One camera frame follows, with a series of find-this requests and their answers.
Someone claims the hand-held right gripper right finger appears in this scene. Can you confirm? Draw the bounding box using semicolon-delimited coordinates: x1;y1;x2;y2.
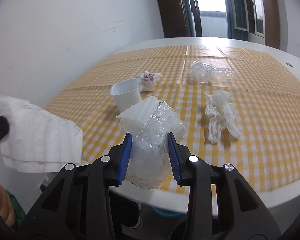
166;132;282;240

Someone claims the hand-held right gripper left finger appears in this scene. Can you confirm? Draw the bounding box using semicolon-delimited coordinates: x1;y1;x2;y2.
11;132;133;240

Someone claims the white paper towel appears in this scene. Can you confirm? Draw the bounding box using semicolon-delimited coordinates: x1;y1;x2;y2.
0;95;83;173

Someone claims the clear plastic bag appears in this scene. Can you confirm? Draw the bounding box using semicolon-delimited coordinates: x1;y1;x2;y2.
116;96;188;190

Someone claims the blue plastic wastebasket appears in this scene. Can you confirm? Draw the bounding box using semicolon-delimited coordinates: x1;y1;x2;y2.
150;206;188;218

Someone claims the white plastic cup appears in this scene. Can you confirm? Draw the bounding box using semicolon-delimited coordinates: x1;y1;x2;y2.
110;78;141;113

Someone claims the white tissue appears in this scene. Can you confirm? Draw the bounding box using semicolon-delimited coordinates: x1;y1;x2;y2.
204;90;242;145

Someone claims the white printed plastic bag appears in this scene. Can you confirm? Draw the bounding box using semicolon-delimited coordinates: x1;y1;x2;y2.
136;71;164;92

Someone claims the clear plastic wrap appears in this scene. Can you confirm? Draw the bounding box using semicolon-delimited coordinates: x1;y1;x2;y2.
191;60;235;83

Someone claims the person's left forearm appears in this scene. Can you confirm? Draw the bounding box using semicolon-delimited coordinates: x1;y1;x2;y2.
4;189;27;230

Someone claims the person's left hand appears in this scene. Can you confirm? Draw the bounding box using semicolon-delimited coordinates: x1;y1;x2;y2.
0;171;15;228

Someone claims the white left shoe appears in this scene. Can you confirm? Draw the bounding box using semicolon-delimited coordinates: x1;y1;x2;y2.
130;202;144;230

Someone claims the yellow checked tablecloth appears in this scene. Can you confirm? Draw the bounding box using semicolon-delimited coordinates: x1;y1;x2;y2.
44;44;300;193

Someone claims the white table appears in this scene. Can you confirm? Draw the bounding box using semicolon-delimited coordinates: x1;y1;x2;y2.
40;37;300;214

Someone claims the glass door cabinet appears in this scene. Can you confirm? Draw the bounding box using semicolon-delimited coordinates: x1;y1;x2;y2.
230;0;281;51

